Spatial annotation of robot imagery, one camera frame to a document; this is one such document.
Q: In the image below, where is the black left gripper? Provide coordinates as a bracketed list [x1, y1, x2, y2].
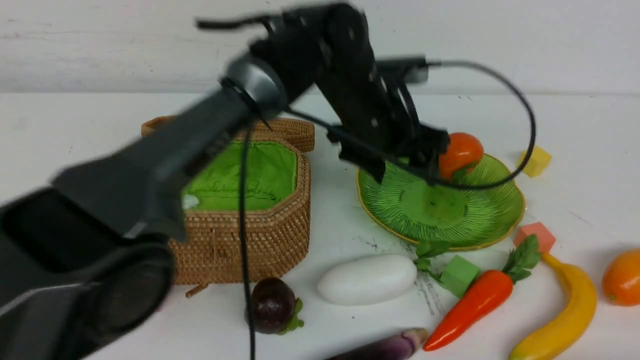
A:
[317, 63, 450, 179]

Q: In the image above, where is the orange carrot with green top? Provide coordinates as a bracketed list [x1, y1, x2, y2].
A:
[423, 234, 541, 352]

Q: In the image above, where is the white radish with green leaves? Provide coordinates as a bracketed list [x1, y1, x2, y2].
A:
[317, 240, 451, 306]

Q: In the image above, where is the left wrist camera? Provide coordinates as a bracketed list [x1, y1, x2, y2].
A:
[375, 55, 429, 85]

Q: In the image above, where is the green cube block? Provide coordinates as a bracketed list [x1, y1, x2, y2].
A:
[439, 255, 482, 299]

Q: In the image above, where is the orange mango fruit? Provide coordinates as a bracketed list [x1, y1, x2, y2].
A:
[602, 248, 640, 306]

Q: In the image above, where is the woven wicker basket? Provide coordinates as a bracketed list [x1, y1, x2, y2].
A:
[169, 118, 315, 286]

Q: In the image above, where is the yellow banana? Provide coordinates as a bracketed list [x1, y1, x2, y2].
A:
[509, 253, 598, 360]

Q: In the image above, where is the yellow cube block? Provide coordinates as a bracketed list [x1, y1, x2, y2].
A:
[522, 146, 553, 178]

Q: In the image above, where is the dark purple mangosteen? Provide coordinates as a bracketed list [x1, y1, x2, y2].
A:
[244, 277, 305, 335]

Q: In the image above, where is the green leaf-shaped plate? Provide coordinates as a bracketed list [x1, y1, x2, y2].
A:
[356, 164, 526, 252]

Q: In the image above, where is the salmon cube block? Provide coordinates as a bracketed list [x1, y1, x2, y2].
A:
[513, 222, 556, 253]

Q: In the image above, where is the orange persimmon with green leaf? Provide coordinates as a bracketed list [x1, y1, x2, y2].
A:
[438, 132, 485, 182]

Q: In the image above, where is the purple eggplant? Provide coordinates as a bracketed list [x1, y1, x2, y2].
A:
[329, 328, 429, 360]

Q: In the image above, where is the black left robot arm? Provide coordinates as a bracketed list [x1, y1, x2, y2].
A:
[1, 2, 450, 360]

